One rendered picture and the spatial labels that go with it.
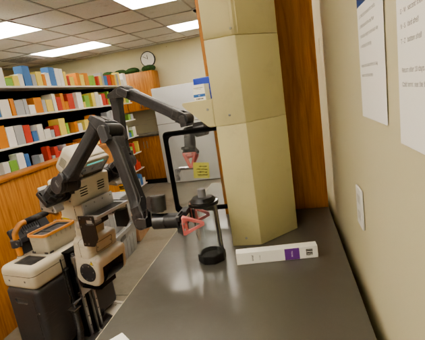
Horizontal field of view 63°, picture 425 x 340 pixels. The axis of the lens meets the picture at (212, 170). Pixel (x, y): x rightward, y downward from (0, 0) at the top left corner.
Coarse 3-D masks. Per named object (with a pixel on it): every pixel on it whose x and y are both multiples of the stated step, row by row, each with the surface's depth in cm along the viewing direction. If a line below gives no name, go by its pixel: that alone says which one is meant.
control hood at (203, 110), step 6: (192, 102) 126; (198, 102) 125; (204, 102) 125; (210, 102) 124; (186, 108) 127; (192, 108) 126; (198, 108) 126; (204, 108) 125; (210, 108) 125; (192, 114) 127; (198, 114) 126; (204, 114) 126; (210, 114) 126; (204, 120) 126; (210, 120) 126; (210, 126) 127
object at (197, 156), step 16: (176, 144) 162; (192, 144) 161; (208, 144) 160; (176, 160) 164; (192, 160) 163; (208, 160) 161; (192, 176) 165; (208, 176) 163; (192, 192) 166; (208, 192) 165; (224, 192) 164
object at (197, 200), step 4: (200, 188) 123; (204, 188) 123; (200, 192) 121; (204, 192) 122; (196, 196) 124; (200, 196) 122; (204, 196) 122; (208, 196) 122; (212, 196) 122; (192, 200) 122; (196, 200) 120; (200, 200) 120; (204, 200) 120; (208, 200) 120; (212, 200) 121
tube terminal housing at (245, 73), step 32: (224, 64) 120; (256, 64) 124; (224, 96) 123; (256, 96) 125; (224, 128) 126; (256, 128) 127; (224, 160) 129; (256, 160) 128; (288, 160) 137; (256, 192) 130; (288, 192) 139; (256, 224) 132; (288, 224) 140
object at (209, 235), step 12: (192, 204) 120; (204, 204) 118; (216, 204) 123; (192, 216) 124; (204, 216) 120; (216, 216) 122; (204, 228) 121; (216, 228) 122; (204, 240) 122; (216, 240) 123; (204, 252) 123; (216, 252) 123
